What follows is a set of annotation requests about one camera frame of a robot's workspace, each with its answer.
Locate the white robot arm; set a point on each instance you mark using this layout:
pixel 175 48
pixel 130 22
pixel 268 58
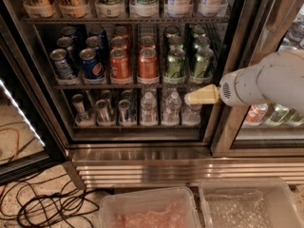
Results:
pixel 278 78

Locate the top green-white tall can right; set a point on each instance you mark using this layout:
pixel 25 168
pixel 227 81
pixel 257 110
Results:
pixel 144 8

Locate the second row orange can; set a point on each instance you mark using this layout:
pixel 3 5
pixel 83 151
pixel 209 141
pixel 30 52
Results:
pixel 119 42
pixel 147 42

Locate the left clear plastic bin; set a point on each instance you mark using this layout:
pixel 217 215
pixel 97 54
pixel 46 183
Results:
pixel 173 207

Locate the bottom right slim can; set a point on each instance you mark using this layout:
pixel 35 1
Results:
pixel 127 115

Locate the top yellow tall can left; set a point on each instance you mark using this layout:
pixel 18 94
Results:
pixel 39 8

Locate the bottom middle slim can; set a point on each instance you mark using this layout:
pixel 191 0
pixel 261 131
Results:
pixel 104 112

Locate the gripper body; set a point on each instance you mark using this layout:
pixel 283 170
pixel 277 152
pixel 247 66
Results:
pixel 237 89

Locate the sliding glass fridge door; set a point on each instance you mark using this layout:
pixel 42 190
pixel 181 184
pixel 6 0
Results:
pixel 255 30

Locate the clear plastic bin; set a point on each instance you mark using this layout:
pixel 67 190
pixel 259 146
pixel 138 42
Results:
pixel 248 203
pixel 173 207

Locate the left water bottle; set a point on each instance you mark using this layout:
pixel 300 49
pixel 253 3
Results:
pixel 148 109

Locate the open fridge door left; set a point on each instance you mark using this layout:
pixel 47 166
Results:
pixel 27 145

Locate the fridge bottom grille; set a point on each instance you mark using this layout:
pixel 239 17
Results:
pixel 166 166

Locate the second row diet can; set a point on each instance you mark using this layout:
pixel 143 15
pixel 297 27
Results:
pixel 66 43

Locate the middle water bottle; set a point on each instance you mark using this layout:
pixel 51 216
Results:
pixel 170 115

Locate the second row Pepsi can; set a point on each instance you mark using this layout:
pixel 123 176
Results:
pixel 96 43

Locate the second row orange can left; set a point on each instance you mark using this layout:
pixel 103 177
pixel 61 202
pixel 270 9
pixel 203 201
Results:
pixel 119 42

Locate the front right orange can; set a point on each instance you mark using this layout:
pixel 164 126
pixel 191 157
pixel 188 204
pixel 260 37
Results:
pixel 147 66

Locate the front left orange can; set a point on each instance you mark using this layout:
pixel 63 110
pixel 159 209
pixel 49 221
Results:
pixel 120 72

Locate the second row green can left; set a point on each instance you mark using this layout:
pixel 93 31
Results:
pixel 175 42

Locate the front blue Pepsi can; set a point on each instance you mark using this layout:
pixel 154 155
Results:
pixel 91 64

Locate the orange can behind glass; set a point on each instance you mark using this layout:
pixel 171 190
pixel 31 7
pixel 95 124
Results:
pixel 256 114

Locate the front silver-blue diet can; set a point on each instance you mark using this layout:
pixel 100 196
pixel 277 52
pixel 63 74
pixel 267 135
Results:
pixel 61 64

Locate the water bottle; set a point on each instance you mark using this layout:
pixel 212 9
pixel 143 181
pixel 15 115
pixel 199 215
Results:
pixel 190 114
pixel 170 115
pixel 148 109

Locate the top white-blue tall can left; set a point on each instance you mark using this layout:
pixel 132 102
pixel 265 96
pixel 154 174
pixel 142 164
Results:
pixel 177 8

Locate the right clear plastic bin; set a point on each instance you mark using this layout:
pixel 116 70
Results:
pixel 248 203

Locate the second row green can right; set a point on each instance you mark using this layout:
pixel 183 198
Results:
pixel 201 42

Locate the second row green can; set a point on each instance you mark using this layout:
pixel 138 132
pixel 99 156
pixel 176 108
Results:
pixel 201 42
pixel 175 42

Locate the right water bottle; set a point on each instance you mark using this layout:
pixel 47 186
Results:
pixel 190 114

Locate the second row orange can right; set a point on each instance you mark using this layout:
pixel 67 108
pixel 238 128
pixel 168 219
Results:
pixel 147 42

